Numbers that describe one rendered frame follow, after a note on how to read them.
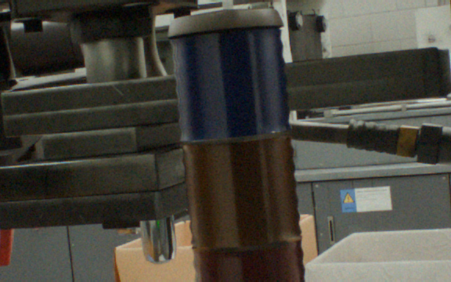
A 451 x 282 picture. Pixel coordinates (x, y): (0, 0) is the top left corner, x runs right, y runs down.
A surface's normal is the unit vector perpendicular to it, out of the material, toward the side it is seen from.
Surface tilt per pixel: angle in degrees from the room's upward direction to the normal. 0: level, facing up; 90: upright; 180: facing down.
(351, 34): 89
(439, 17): 90
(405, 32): 90
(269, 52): 104
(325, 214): 90
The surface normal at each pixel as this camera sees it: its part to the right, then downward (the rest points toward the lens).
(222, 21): -0.09, -0.26
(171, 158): 0.95, -0.08
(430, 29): -0.35, 0.08
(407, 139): -0.20, -0.43
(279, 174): 0.63, 0.22
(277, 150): 0.59, -0.26
